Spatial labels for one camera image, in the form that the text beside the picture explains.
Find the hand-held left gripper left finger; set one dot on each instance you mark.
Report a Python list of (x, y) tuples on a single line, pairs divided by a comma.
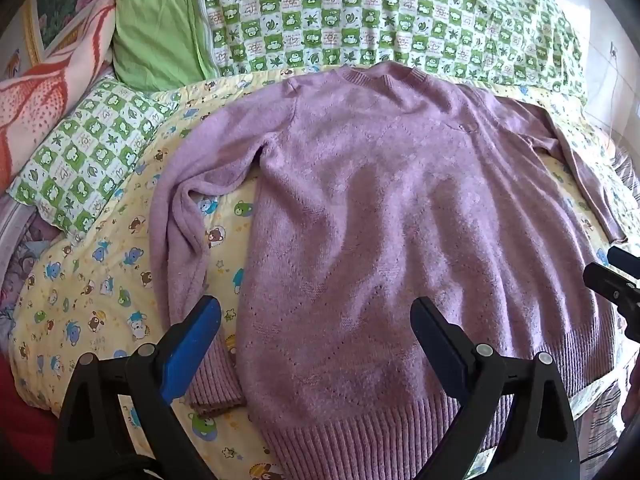
[(192, 345)]

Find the yellow cartoon print bed sheet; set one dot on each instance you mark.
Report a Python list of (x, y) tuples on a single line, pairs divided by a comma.
[(100, 290)]

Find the red cloth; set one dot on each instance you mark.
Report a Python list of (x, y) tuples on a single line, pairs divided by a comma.
[(25, 420)]

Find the plain green pillow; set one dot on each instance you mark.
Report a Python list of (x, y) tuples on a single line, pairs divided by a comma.
[(160, 25)]

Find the green checkered quilt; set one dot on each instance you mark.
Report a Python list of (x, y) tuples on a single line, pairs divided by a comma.
[(360, 15)]

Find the purple knitted sweater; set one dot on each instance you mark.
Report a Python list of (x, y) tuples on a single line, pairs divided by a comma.
[(380, 220)]

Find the floral wall picture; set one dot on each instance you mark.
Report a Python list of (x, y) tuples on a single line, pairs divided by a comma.
[(70, 0)]

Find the lilac floral cloth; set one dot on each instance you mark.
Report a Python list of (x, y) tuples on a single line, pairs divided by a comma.
[(20, 250)]

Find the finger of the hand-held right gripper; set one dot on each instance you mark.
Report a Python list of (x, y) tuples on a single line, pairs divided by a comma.
[(612, 285), (624, 255)]

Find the pink and orange blanket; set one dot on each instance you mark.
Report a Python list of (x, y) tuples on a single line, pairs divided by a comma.
[(40, 95)]

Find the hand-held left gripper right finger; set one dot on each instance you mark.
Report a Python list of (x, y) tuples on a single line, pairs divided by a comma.
[(441, 345)]

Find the green checkered pillow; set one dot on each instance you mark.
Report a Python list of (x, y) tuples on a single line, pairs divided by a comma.
[(90, 155)]

